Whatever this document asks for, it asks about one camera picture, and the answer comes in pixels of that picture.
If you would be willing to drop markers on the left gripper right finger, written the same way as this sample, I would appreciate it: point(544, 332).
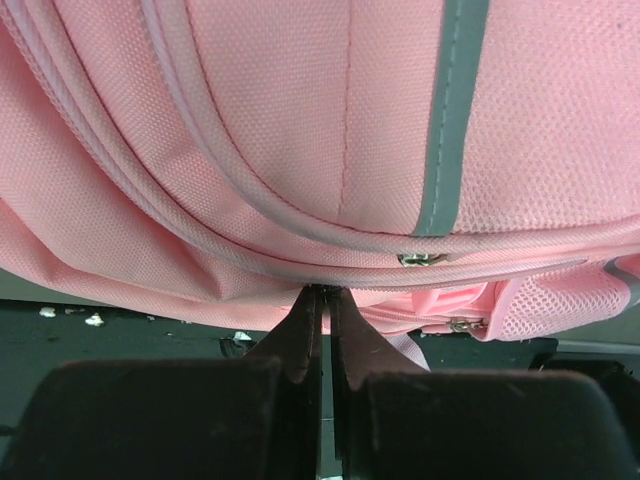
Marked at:
point(396, 420)

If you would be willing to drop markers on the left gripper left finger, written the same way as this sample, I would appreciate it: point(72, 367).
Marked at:
point(255, 417)

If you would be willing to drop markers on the pink school backpack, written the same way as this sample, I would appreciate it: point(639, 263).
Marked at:
point(460, 166)

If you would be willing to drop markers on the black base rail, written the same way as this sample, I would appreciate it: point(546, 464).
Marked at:
point(36, 337)

